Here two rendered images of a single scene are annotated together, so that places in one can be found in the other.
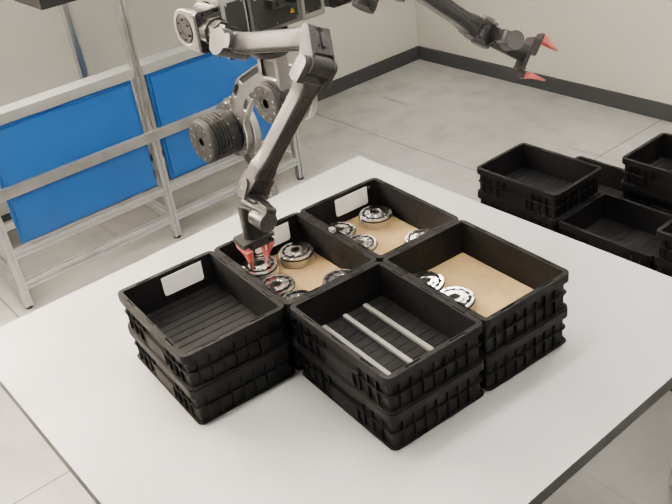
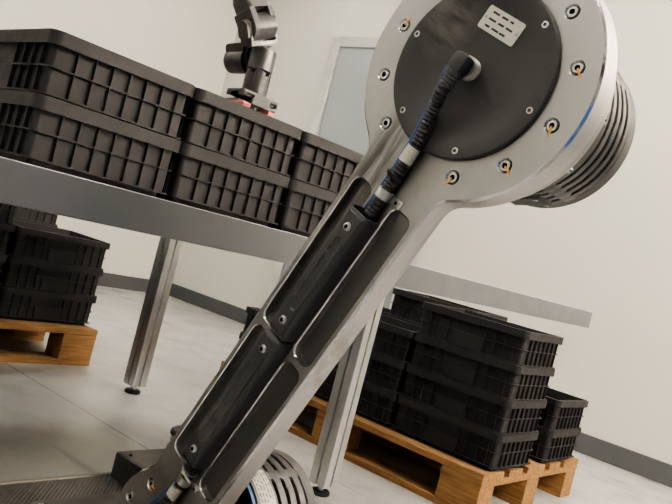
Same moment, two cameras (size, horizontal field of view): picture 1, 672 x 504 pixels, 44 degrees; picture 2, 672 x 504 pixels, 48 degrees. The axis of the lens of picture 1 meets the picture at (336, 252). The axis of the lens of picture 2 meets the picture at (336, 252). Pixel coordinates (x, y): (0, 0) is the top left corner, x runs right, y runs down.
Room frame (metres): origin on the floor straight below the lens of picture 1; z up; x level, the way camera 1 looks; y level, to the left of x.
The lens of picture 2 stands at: (3.75, 0.04, 0.70)
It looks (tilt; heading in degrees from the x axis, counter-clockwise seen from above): 0 degrees down; 165
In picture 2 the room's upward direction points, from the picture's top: 15 degrees clockwise
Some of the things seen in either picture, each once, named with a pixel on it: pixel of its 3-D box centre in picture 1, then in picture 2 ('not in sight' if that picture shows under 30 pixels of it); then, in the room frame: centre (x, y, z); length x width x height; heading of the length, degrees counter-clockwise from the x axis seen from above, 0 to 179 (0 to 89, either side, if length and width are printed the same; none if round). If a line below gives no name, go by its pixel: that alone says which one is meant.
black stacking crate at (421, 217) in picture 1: (378, 232); (71, 89); (2.15, -0.13, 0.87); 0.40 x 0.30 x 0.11; 32
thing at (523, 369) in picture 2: not in sight; (476, 383); (1.42, 1.26, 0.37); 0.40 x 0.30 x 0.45; 36
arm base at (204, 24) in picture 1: (215, 31); not in sight; (2.43, 0.26, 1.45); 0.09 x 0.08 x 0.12; 126
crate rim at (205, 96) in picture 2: (293, 257); (198, 110); (1.99, 0.12, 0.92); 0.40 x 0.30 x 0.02; 32
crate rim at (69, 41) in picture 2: (377, 217); (78, 64); (2.15, -0.13, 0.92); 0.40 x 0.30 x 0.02; 32
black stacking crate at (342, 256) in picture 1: (295, 272); (193, 132); (1.99, 0.12, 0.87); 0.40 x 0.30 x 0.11; 32
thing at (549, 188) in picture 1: (537, 216); not in sight; (2.95, -0.84, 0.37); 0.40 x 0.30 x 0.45; 36
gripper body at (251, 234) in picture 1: (252, 229); (255, 87); (2.05, 0.22, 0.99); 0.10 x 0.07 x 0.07; 122
